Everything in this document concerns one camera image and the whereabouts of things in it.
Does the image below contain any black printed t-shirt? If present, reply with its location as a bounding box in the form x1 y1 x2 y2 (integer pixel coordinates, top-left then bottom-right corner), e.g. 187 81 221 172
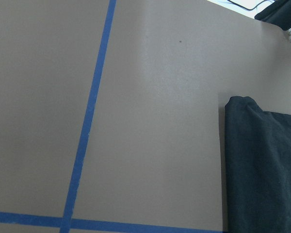
225 96 291 233

